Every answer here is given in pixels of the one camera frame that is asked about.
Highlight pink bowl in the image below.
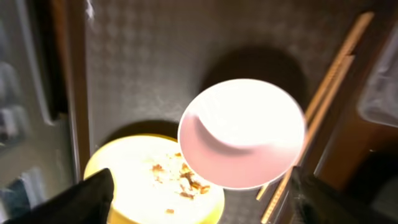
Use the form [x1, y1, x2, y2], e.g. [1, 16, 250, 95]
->
[178, 79, 307, 190]

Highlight clear plastic bin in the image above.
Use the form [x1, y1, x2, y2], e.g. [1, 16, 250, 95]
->
[358, 24, 397, 127]

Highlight wooden chopstick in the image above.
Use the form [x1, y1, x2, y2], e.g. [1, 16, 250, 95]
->
[261, 55, 355, 224]
[256, 11, 375, 202]

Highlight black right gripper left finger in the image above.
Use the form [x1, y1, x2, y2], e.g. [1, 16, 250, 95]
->
[5, 168, 114, 224]

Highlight yellow plate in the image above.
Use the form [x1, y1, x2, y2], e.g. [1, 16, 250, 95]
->
[84, 134, 224, 224]

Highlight dark brown tray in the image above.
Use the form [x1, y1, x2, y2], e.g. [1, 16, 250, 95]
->
[83, 0, 398, 224]

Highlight black plastic bin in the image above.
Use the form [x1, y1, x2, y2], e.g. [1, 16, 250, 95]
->
[344, 151, 397, 220]

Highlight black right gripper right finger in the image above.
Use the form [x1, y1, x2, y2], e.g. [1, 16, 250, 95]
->
[289, 166, 397, 224]

